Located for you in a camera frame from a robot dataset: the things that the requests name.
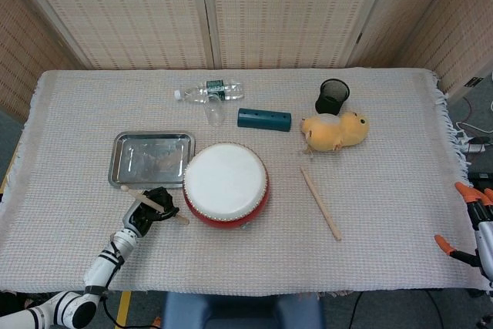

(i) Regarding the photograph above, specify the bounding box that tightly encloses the wooden drumstick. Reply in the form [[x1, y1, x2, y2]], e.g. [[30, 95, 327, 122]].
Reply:
[[120, 185, 191, 226], [300, 166, 343, 242]]

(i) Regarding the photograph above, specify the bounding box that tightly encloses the red and white drum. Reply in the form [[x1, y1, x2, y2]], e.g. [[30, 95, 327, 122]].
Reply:
[[182, 142, 271, 230]]

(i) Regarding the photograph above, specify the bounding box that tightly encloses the silver metal tray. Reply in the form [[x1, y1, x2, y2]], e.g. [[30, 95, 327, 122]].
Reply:
[[107, 130, 196, 190]]

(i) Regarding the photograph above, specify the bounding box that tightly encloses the teal block with holes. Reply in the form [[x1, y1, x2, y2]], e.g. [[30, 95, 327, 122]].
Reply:
[[236, 107, 293, 134]]

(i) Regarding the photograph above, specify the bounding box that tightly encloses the clear plastic cup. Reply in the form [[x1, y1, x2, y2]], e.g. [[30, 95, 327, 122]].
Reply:
[[203, 93, 226, 128]]

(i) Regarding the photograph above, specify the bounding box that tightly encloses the clear plastic water bottle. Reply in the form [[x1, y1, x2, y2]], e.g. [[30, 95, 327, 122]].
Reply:
[[173, 79, 246, 102]]

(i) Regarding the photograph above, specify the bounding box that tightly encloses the black mesh pen cup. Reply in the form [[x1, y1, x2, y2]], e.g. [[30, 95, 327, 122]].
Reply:
[[314, 78, 351, 116]]

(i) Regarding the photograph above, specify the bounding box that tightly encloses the yellow plush toy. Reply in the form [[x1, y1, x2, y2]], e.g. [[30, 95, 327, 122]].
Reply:
[[300, 111, 371, 155]]

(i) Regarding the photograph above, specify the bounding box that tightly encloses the beige woven tablecloth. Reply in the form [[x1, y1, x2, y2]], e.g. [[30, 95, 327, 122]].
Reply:
[[0, 68, 490, 294]]

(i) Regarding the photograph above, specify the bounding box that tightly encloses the woven folding screen panel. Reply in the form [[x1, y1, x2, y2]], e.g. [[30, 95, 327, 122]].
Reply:
[[346, 0, 461, 69], [198, 0, 396, 70], [5, 0, 216, 71], [398, 0, 493, 105], [0, 0, 84, 122]]

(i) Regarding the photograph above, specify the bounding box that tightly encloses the red floor cable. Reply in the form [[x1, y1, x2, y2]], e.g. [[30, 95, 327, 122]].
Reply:
[[457, 96, 475, 123]]

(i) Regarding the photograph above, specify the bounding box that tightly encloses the white floor cable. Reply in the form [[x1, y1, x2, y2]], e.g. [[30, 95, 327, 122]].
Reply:
[[456, 119, 493, 134]]

